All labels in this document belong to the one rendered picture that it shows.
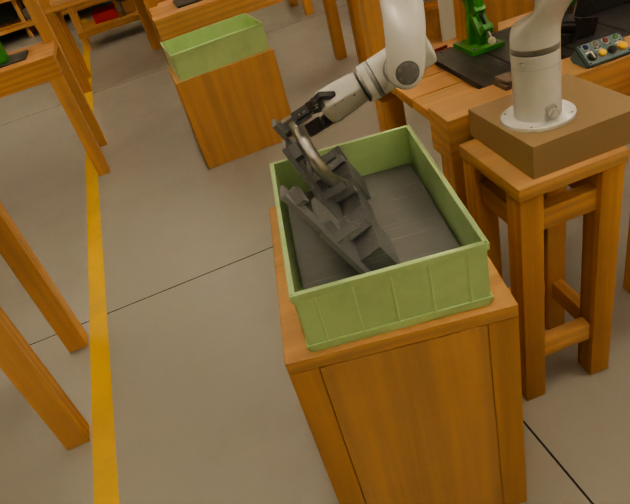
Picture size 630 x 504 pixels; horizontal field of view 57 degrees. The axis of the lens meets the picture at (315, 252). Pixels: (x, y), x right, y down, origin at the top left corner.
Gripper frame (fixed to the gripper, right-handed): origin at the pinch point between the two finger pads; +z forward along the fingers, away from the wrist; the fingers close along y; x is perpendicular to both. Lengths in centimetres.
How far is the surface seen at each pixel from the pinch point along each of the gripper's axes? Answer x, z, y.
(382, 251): 33.1, -1.0, -5.7
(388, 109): -32, -15, -107
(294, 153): 5.2, 4.9, 1.2
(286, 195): 17.0, 7.5, 14.3
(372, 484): 82, 36, -35
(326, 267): 28.6, 14.0, -13.2
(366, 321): 45.3, 8.4, -0.8
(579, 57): -1, -74, -74
